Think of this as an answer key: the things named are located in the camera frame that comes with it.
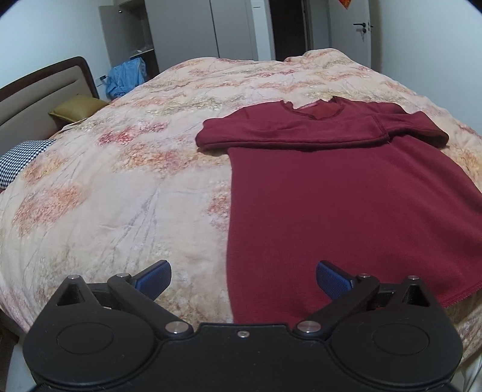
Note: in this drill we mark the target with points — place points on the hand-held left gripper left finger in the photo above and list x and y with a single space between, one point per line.
155 279

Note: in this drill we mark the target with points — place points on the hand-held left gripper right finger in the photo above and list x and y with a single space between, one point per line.
332 279

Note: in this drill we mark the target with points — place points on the dark red sweater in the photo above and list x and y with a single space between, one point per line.
339 207

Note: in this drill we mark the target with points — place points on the floral peach duvet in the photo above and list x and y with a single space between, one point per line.
113 188

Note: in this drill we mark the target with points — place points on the white cloth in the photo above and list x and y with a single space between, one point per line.
470 375

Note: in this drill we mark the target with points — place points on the houndstooth pillow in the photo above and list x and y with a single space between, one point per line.
19 158

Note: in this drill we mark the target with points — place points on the olive green pillow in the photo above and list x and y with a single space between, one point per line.
77 107

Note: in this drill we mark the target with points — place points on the blue cloth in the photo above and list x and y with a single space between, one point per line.
124 77

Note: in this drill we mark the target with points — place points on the brown and beige headboard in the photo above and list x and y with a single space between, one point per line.
34 98

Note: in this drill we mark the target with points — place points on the white room door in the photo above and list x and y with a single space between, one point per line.
350 45

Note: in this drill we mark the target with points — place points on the grey built-in wardrobe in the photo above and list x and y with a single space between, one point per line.
233 26

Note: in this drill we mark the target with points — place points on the red door poster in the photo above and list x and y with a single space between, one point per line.
344 2

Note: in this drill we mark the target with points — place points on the wall socket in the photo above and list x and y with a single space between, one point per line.
101 78

